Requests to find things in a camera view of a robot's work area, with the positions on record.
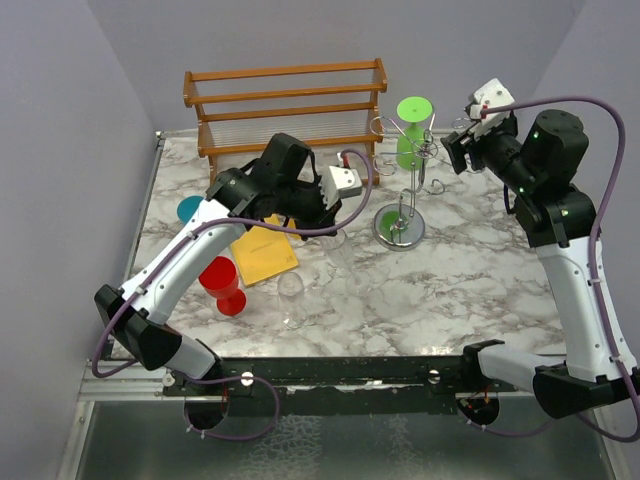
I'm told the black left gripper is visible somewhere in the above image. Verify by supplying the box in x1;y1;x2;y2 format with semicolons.
275;176;343;242

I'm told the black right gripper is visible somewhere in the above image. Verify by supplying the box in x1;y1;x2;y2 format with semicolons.
442;113;539;194

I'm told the green plastic wine glass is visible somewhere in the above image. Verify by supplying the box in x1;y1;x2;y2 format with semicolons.
396;96;433;171

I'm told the clear champagne flute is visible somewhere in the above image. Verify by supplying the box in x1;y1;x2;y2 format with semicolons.
319;229;373;296

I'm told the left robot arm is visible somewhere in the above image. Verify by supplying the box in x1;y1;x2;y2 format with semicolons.
94;133;361;395

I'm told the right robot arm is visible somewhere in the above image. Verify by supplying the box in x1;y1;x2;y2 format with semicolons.
442;109;639;419

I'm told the clear round wine glass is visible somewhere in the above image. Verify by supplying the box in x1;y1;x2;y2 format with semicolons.
277;272;308;329

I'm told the red plastic wine glass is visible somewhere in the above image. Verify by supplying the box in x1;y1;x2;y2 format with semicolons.
198;256;247;317

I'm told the chrome wine glass rack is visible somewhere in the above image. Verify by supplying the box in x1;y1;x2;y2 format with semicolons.
369;115;447;252

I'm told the blue plastic wine glass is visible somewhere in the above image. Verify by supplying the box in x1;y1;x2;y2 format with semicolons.
176;195;203;224

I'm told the wooden shelf rack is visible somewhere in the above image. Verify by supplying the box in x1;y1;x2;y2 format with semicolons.
183;58;388;177

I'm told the yellow book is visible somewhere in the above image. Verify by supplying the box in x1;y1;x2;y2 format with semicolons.
230;227;299;287

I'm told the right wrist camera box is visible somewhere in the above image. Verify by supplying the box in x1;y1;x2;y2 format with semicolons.
465;78;515;140

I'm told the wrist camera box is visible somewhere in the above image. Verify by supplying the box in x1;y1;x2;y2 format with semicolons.
465;78;515;140
319;166;363;209

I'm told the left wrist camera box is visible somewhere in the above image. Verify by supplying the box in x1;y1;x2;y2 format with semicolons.
319;166;363;209

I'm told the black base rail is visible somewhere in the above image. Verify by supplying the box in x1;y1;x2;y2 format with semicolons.
162;354;521;416

